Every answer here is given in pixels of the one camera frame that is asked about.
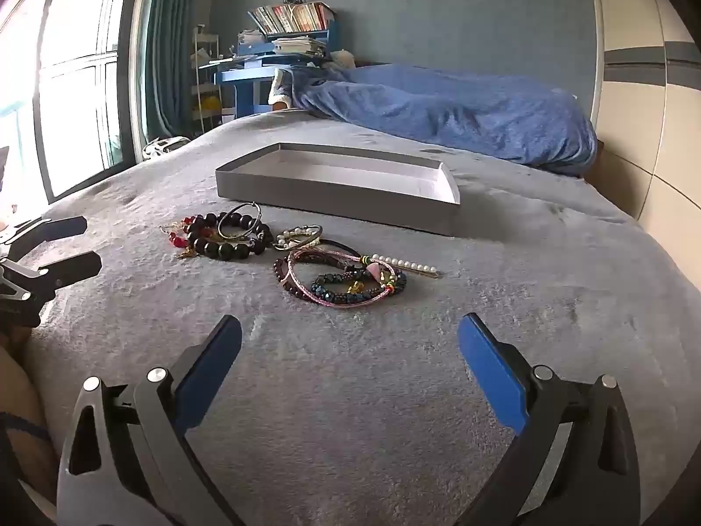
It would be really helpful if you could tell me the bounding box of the pink cord bracelet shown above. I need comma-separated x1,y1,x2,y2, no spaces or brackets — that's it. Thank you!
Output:
287,249,396,309

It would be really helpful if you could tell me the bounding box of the blue blanket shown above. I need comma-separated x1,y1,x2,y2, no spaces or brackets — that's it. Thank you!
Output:
290,63,599,168

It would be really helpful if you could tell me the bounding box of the row of books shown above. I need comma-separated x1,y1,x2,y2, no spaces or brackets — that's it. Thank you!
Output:
248,3,336,36

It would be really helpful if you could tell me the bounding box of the pearl hairpin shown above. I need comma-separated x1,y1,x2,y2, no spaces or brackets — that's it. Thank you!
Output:
369,253,440,280

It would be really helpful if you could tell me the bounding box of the grey cardboard box tray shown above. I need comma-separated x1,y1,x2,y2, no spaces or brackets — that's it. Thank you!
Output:
215,142,461,238

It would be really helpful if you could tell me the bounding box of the beige wardrobe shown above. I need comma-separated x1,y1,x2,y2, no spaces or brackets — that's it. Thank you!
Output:
585,0,701,286

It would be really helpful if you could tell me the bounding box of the pearl and silver ring bracelet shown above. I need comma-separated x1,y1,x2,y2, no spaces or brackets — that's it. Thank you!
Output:
274,224,324,251

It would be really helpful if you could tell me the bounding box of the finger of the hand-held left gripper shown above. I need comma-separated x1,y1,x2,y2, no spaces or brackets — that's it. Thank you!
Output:
33,251,104,292
10,216,89,257

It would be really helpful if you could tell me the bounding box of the white storage rack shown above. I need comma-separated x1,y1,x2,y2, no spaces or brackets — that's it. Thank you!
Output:
189,25,223,139

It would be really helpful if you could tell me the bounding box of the window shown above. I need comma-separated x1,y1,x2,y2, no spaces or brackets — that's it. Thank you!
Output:
0,0,150,214

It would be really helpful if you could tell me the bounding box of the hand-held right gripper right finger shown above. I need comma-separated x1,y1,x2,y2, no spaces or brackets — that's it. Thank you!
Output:
454,312,641,526

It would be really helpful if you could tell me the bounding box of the red bead gold charm bracelet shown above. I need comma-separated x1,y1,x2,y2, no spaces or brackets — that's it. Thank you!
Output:
160,216,203,259

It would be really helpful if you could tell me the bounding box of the blue black bead bracelet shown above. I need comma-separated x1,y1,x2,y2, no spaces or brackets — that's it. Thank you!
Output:
311,268,409,308

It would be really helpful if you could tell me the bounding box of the black hair tie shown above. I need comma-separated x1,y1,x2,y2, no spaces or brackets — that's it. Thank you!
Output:
318,238,365,258

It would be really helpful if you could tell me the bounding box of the teal curtain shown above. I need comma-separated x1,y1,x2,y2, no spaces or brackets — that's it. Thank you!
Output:
139,0,221,144

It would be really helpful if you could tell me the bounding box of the stack of papers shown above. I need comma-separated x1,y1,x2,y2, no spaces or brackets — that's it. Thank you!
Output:
271,36,330,59

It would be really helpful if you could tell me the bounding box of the blue desk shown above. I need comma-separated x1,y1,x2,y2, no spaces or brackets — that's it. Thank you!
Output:
200,27,336,120

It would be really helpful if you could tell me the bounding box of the white and grey bundle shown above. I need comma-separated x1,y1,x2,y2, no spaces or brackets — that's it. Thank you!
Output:
142,136,190,161

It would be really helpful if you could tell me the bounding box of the metal hoop bangle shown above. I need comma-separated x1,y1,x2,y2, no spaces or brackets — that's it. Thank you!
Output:
217,203,264,241

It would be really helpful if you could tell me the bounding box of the person's left forearm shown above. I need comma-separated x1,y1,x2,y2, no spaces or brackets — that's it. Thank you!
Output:
0,329,60,505

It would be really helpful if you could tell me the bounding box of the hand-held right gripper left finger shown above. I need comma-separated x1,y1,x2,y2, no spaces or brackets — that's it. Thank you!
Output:
57,315,247,526

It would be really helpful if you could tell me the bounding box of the large black bead bracelet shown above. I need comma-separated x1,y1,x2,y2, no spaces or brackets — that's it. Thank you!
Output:
186,211,273,261

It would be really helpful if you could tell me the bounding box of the dark garnet bead bracelet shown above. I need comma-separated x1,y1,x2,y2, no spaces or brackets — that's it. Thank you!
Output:
273,255,329,302

